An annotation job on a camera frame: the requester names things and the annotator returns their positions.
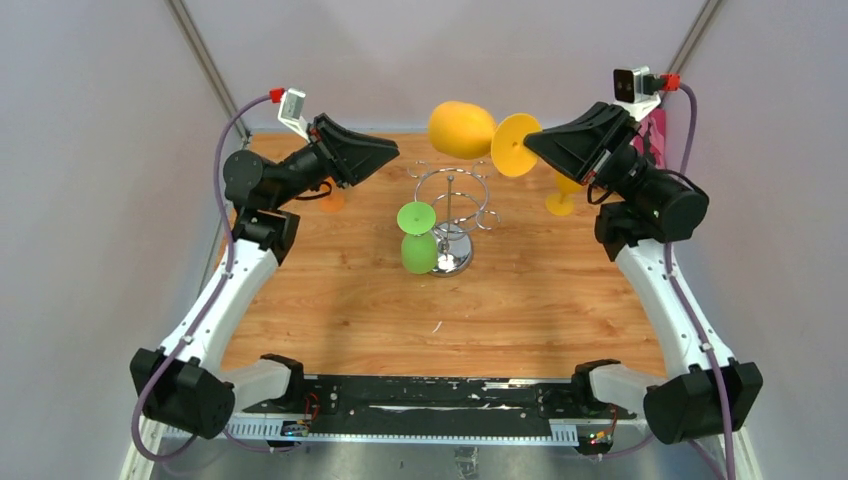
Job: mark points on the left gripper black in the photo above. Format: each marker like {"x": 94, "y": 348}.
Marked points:
{"x": 359, "y": 156}

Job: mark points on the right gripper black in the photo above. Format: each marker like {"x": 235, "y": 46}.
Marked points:
{"x": 584, "y": 148}

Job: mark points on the orange wine glass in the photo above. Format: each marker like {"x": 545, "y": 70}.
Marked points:
{"x": 332, "y": 197}

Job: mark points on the yellow wine glass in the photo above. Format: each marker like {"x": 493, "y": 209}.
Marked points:
{"x": 562, "y": 203}
{"x": 467, "y": 131}

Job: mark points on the yellow wine glass front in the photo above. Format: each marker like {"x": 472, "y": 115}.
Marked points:
{"x": 467, "y": 131}

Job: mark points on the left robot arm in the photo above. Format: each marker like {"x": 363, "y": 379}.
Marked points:
{"x": 181, "y": 383}

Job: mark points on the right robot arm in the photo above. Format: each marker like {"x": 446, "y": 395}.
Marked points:
{"x": 706, "y": 390}

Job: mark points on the chrome wine glass rack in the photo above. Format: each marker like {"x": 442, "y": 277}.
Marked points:
{"x": 453, "y": 233}

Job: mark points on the green wine glass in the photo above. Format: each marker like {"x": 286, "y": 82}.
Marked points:
{"x": 419, "y": 251}

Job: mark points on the pink camouflage cloth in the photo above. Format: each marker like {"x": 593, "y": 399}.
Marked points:
{"x": 651, "y": 137}

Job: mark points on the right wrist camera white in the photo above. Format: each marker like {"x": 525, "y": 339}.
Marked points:
{"x": 637, "y": 90}

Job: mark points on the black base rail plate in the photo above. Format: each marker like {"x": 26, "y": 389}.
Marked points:
{"x": 448, "y": 408}

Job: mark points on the aluminium frame rail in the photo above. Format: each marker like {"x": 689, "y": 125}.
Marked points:
{"x": 274, "y": 423}

